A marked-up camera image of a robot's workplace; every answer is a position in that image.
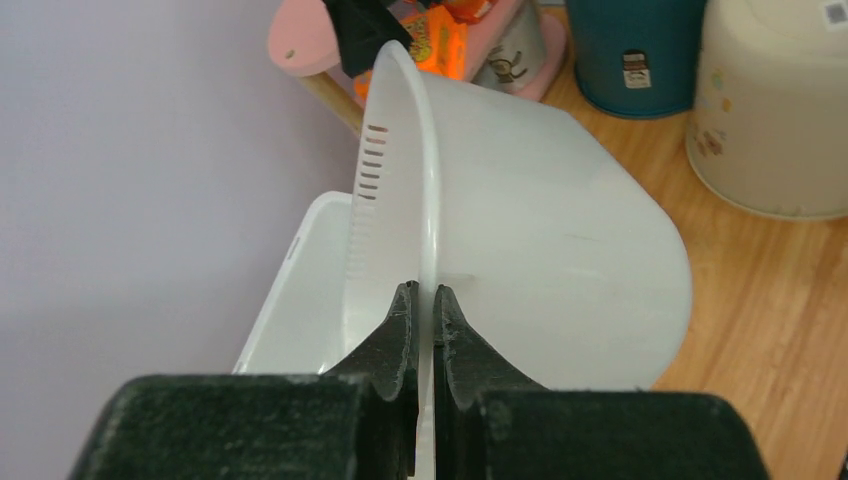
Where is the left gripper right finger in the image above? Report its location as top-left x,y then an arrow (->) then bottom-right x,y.
433,286 -> 769,479

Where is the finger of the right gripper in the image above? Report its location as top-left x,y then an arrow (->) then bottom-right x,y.
323,0 -> 413,79

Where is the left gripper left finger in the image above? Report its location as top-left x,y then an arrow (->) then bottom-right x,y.
70,281 -> 419,479

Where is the white plastic tub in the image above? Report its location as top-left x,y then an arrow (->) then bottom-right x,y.
233,192 -> 351,374

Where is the translucent white basin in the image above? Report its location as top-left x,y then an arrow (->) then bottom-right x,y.
342,41 -> 693,479

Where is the teal round bucket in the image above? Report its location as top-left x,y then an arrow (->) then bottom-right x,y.
565,0 -> 707,118

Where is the cream round bucket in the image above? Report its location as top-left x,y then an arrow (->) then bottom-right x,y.
686,0 -> 847,221

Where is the pink three-tier shelf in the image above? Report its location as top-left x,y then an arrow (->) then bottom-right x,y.
267,0 -> 568,135

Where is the orange snack box left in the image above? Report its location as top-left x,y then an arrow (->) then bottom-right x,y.
389,1 -> 471,81

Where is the orange snack box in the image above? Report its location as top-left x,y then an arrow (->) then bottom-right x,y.
389,1 -> 471,81
416,0 -> 497,24

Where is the orange snack box right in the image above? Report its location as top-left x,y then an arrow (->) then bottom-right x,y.
416,0 -> 497,24

